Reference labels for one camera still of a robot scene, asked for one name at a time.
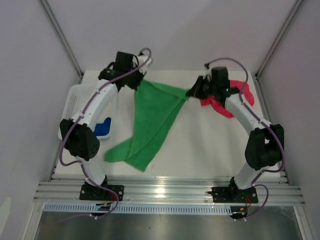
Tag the blue microfiber towel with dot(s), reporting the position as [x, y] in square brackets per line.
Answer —
[103, 129]

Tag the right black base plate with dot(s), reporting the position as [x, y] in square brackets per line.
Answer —
[224, 194]

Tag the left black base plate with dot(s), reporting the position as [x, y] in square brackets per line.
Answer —
[89, 192]

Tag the left aluminium frame post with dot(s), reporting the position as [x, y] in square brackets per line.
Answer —
[54, 23]

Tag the green microfiber towel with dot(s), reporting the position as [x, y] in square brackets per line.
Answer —
[156, 107]

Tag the white slotted cable duct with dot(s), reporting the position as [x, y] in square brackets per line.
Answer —
[130, 208]

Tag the aluminium frame post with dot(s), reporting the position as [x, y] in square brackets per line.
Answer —
[54, 23]
[280, 36]

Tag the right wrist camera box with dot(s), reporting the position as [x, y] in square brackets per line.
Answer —
[208, 71]

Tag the right aluminium frame post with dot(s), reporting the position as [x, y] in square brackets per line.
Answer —
[280, 36]

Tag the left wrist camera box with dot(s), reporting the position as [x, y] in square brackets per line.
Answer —
[144, 61]

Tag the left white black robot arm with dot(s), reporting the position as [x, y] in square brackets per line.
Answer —
[77, 132]

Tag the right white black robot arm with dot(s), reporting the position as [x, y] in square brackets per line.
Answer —
[265, 145]

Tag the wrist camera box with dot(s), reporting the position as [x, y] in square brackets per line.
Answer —
[144, 61]
[208, 71]

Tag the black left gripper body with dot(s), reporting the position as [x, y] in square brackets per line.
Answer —
[134, 79]

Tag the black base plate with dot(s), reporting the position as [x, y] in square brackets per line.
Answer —
[224, 194]
[89, 192]

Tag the aluminium extrusion rail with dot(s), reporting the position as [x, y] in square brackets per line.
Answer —
[168, 190]

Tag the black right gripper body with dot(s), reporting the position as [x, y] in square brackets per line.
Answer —
[204, 88]

